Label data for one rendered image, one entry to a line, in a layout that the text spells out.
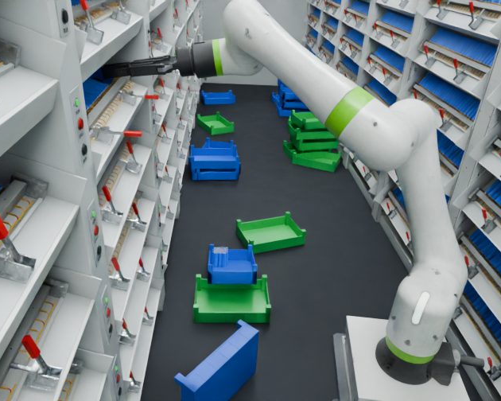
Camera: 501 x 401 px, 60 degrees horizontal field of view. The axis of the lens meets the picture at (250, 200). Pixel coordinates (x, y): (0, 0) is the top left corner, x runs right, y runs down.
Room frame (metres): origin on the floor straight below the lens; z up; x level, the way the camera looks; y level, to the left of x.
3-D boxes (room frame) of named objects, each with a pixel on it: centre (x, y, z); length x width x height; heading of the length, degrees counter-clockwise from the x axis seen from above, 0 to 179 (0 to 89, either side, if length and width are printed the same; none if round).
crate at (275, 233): (1.85, -0.11, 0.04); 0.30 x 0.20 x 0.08; 113
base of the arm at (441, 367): (0.77, -0.48, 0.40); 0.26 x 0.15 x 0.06; 80
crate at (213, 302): (1.34, 0.05, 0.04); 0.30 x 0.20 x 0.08; 95
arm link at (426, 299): (0.79, -0.43, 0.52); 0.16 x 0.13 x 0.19; 146
